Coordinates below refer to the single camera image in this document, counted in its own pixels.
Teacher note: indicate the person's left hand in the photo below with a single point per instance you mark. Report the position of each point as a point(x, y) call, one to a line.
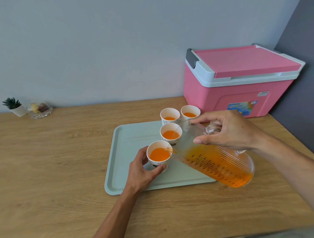
point(139, 176)

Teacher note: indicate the person's right hand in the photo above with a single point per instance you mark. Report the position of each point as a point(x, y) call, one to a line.
point(238, 133)

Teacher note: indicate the light green plastic tray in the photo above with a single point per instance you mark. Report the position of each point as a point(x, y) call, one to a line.
point(127, 157)

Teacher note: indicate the white paper cup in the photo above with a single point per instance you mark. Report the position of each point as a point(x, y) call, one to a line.
point(154, 145)
point(169, 112)
point(165, 127)
point(190, 109)

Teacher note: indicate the clear pitcher of orange juice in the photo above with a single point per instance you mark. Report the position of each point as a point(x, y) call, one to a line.
point(220, 166)

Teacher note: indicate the person's left forearm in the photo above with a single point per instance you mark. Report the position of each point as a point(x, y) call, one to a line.
point(115, 215)

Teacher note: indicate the person's right forearm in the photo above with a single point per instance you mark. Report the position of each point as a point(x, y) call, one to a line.
point(292, 166)

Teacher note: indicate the pink cooler box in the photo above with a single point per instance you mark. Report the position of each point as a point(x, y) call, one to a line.
point(203, 98)

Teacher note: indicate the clear glass dish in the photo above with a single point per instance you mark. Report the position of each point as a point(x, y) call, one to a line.
point(40, 115)

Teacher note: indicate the brown wrapped sweet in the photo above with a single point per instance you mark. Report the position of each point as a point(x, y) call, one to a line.
point(43, 107)

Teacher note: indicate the yellow wrapped sweet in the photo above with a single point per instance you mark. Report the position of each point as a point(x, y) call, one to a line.
point(34, 108)

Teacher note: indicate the small potted succulent plant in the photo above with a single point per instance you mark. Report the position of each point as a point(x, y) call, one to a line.
point(19, 110)

